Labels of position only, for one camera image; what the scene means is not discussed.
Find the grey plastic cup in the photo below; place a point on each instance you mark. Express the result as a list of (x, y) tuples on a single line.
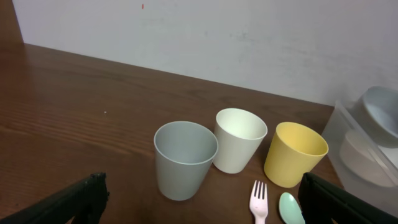
[(184, 152)]

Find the yellow plastic cup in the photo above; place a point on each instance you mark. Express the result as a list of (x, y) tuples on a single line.
[(295, 149)]

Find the mint green plastic spoon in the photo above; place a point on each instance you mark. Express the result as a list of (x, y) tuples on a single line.
[(289, 209)]

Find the pink plastic fork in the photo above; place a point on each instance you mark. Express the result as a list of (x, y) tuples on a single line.
[(258, 203)]

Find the clear plastic container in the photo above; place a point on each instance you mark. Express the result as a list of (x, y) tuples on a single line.
[(341, 121)]

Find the white plastic cup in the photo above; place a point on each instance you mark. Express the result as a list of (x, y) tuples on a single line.
[(239, 134)]

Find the grey plastic bowl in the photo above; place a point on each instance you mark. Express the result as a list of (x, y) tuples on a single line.
[(376, 112)]

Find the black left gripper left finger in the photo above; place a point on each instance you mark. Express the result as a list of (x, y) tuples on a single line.
[(81, 202)]

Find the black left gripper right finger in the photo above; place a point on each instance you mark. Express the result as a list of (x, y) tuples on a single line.
[(324, 202)]

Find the white plastic bowl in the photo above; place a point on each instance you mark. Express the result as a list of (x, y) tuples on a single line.
[(355, 154)]

